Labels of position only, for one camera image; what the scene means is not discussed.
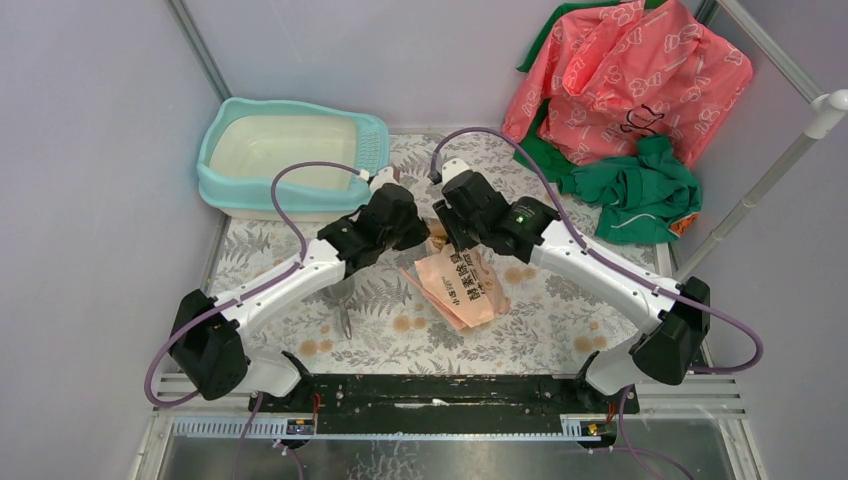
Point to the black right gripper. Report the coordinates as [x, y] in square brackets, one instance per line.
[446, 216]

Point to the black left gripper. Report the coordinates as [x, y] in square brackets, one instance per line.
[418, 232]

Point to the pink cat litter bag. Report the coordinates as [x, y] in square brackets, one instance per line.
[461, 285]

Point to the silver metal scoop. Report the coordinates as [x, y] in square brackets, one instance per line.
[339, 294]

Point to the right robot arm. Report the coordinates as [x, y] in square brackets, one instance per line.
[670, 332]

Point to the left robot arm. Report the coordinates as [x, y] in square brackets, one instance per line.
[210, 334]

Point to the teal litter box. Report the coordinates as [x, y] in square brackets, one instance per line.
[304, 157]

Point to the floral patterned table mat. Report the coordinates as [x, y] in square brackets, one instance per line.
[551, 327]

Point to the green cloth garment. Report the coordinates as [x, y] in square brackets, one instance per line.
[648, 197]

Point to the pink printed garment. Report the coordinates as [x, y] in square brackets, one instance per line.
[605, 77]

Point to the white pipe rack stand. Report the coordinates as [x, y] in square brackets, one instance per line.
[828, 110]

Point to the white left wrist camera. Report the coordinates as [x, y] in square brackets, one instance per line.
[387, 175]

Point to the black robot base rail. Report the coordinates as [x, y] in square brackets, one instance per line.
[349, 404]

